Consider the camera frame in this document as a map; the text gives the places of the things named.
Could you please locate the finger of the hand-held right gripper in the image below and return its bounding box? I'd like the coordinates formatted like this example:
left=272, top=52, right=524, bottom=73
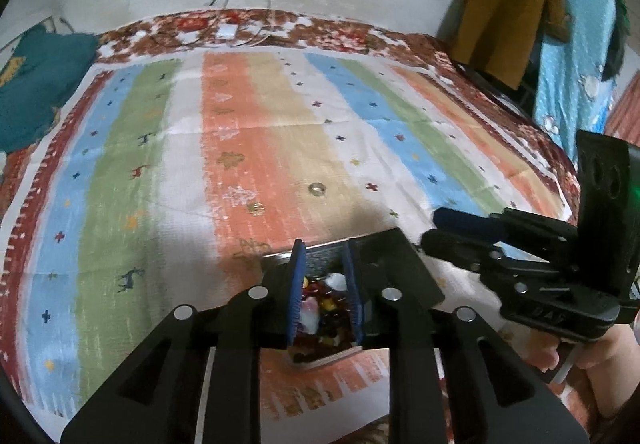
left=420, top=228, right=505, bottom=273
left=431, top=206, right=509, bottom=241

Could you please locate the multicoloured bead bracelet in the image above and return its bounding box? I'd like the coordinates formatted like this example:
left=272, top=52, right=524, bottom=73
left=300, top=296, right=355, bottom=352

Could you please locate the striped colourful bedsheet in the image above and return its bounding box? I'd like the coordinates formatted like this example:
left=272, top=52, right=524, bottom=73
left=0, top=8, right=587, bottom=444

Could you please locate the person's right hand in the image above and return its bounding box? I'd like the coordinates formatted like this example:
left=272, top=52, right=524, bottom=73
left=537, top=323, right=640, bottom=421

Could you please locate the mustard yellow cloth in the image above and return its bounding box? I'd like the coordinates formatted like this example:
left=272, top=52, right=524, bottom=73
left=456, top=0, right=569, bottom=92

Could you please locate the red striped cloth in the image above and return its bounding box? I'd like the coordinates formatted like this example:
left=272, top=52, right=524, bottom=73
left=604, top=76, right=640, bottom=145

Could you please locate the teal cloth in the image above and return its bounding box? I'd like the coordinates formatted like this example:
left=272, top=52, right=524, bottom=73
left=0, top=22, right=102, bottom=153

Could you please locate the light blue printed blanket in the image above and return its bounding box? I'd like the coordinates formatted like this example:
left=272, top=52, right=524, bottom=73
left=531, top=0, right=619, bottom=165

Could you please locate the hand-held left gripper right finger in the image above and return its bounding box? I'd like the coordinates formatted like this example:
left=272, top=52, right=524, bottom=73
left=342, top=237, right=591, bottom=444

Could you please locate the silver metal tin box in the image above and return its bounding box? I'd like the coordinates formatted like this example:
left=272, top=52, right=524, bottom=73
left=260, top=229, right=447, bottom=370

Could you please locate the striped colourful mat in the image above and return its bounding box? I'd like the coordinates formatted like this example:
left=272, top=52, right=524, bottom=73
left=0, top=46, right=576, bottom=425

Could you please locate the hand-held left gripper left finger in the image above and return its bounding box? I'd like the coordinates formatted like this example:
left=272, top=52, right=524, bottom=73
left=60, top=238, right=307, bottom=444

